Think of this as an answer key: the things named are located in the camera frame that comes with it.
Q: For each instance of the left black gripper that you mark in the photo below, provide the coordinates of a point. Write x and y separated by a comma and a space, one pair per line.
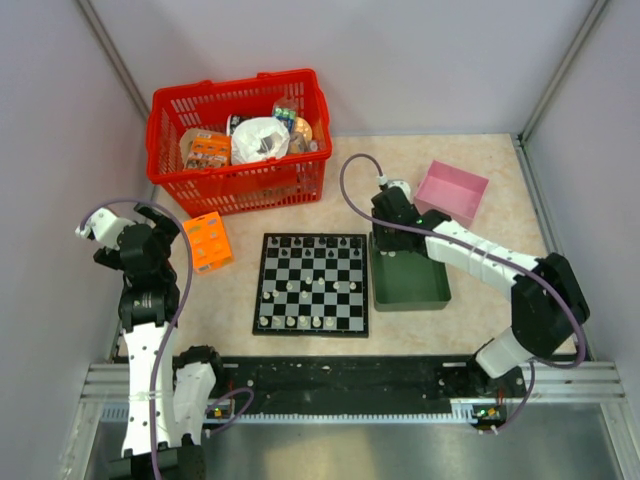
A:
164, 229

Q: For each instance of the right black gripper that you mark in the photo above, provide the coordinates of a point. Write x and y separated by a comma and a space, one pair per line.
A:
383, 244

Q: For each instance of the black and white chessboard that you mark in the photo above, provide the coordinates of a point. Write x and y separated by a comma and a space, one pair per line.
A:
312, 284

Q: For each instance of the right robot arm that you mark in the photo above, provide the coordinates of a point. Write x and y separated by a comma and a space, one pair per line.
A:
546, 298

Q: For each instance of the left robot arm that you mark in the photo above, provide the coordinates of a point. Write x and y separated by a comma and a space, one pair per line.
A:
167, 396

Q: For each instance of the pink box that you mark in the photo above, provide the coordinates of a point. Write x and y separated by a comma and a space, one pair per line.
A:
453, 191

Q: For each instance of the dark green tray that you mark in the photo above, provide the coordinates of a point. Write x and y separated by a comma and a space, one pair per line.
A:
407, 282

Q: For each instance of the red plastic shopping basket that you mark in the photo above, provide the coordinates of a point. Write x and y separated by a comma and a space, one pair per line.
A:
294, 97

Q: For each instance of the orange snack box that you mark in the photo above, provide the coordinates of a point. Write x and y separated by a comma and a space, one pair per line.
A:
203, 149

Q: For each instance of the white plastic bag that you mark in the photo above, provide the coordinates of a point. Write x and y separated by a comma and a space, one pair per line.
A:
258, 140

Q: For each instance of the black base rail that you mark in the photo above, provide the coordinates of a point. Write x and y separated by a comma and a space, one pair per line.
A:
352, 385

